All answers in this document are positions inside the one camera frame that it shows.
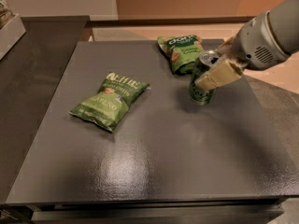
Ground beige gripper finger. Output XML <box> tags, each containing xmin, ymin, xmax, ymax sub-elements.
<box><xmin>216</xmin><ymin>36</ymin><xmax>235</xmax><ymax>58</ymax></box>
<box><xmin>194</xmin><ymin>59</ymin><xmax>243</xmax><ymax>91</ymax></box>

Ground green soda can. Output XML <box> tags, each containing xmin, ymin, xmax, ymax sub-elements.
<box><xmin>188</xmin><ymin>50</ymin><xmax>220</xmax><ymax>105</ymax></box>

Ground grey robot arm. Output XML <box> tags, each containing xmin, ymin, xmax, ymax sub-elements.
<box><xmin>195</xmin><ymin>0</ymin><xmax>299</xmax><ymax>91</ymax></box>

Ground green rice chip bag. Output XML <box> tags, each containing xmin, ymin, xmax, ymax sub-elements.
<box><xmin>157</xmin><ymin>35</ymin><xmax>204</xmax><ymax>75</ymax></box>

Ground green jalapeno kettle chip bag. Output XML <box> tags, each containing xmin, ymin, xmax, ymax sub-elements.
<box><xmin>69</xmin><ymin>72</ymin><xmax>150</xmax><ymax>132</ymax></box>

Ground white box with snacks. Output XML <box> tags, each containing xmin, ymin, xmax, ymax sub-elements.
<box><xmin>0</xmin><ymin>0</ymin><xmax>26</xmax><ymax>60</ymax></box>

